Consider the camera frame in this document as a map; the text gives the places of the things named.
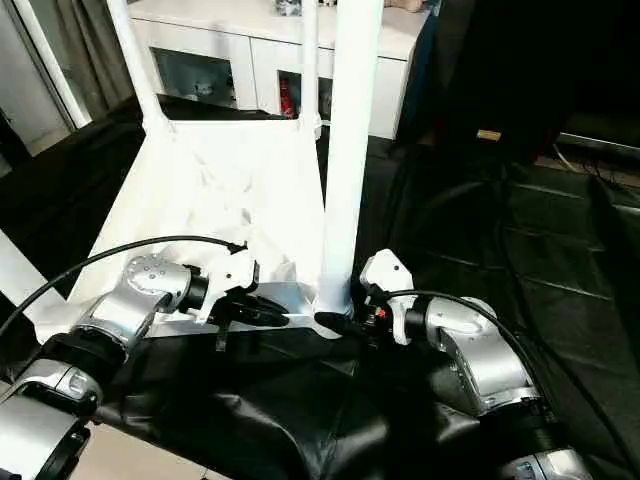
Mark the white door frame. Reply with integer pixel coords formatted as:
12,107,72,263
12,0,95,130

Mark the white plastic table leg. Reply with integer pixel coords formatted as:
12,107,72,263
314,0,386,322
0,227,70,342
298,0,322,140
106,0,175,137

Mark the black speaker box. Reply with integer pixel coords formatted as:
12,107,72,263
399,0,567,162

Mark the black plastic mat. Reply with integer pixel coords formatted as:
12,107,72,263
0,92,640,480

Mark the white glass-door cabinet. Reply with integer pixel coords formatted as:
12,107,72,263
127,0,432,140

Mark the white plastic table top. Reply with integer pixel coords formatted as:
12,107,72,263
29,114,362,342

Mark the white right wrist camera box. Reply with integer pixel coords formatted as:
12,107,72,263
358,247,418,347

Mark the grey curtain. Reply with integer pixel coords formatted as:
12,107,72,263
59,0,132,110

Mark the red packet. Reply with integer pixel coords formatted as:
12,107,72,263
278,76,297,118

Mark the black television edge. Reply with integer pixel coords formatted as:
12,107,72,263
556,129,640,155

